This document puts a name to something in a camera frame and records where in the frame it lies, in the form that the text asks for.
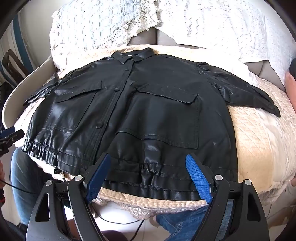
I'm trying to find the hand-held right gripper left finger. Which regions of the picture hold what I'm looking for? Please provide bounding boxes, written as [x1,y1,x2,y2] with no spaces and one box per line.
[25,153,112,241]

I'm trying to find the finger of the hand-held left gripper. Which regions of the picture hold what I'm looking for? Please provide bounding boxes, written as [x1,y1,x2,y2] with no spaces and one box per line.
[0,127,16,138]
[0,129,25,151]

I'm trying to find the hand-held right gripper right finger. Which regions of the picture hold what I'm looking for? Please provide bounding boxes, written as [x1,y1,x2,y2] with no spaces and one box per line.
[184,153,270,241]

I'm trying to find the black leather jacket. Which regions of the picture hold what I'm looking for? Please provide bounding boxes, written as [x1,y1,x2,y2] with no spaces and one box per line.
[22,47,281,202]

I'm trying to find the person's blue jeans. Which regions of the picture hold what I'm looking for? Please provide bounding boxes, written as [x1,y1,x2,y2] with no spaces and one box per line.
[10,148,232,241]

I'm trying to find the grey sofa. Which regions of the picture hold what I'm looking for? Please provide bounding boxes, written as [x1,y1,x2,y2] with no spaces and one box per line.
[3,30,290,151]

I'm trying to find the black chair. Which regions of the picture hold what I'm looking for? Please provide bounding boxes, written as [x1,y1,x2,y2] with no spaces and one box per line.
[1,49,27,80]

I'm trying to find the beige quilted blanket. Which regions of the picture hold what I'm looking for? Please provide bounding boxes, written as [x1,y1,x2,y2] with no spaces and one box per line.
[16,44,294,215]

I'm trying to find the silver floral quilted seat cover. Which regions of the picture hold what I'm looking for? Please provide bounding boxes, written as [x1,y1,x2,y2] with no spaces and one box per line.
[11,53,296,220]

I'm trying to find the blue white striped cloth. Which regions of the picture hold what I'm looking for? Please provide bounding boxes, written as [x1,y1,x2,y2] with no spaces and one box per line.
[0,16,37,80]

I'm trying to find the white embossed cushion cover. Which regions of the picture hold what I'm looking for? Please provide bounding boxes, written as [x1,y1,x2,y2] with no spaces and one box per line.
[153,0,296,75]
[50,3,139,70]

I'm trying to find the pink and dark object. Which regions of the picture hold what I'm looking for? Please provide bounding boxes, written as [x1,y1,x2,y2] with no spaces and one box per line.
[285,58,296,107]

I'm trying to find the black cable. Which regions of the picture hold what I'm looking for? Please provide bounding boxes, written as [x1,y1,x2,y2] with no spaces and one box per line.
[92,206,145,241]
[0,178,31,192]

